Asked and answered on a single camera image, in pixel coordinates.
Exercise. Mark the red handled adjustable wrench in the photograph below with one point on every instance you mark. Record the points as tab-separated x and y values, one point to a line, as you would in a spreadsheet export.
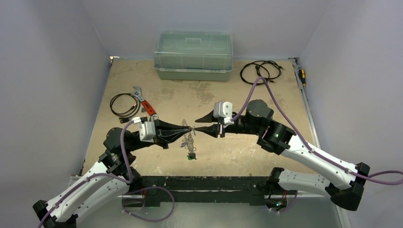
148	108

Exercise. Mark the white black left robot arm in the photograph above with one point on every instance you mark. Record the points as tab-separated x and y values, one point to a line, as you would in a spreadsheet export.
111	176

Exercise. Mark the yellow black screwdriver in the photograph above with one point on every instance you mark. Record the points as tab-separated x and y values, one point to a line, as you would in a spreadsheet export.
302	77

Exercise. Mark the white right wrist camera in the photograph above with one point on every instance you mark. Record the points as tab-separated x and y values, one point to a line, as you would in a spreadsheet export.
223	113

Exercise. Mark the black metal base rail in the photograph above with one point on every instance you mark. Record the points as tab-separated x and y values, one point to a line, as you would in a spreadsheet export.
253	190

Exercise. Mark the large metal keyring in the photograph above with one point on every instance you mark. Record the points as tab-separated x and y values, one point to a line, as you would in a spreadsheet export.
188	142

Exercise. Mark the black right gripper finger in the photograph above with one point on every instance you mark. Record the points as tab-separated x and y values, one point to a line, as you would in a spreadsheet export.
212	130
209	118

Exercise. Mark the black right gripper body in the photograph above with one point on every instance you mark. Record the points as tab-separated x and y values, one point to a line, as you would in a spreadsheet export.
221	128

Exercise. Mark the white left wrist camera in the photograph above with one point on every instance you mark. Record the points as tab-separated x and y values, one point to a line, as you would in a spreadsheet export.
147	131

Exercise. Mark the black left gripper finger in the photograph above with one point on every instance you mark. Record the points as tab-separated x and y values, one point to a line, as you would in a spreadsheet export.
162	125
173	135

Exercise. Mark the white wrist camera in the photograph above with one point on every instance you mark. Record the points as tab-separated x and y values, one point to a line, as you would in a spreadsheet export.
147	131
223	113

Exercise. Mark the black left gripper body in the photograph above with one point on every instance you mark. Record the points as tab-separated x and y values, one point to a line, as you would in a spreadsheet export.
157	141

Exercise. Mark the key with green tag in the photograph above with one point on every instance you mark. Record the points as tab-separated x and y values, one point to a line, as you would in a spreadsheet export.
191	157

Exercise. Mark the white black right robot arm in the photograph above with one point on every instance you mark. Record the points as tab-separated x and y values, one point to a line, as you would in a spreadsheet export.
340	181

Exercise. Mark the green plastic storage box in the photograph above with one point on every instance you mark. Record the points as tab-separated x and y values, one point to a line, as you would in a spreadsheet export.
193	55

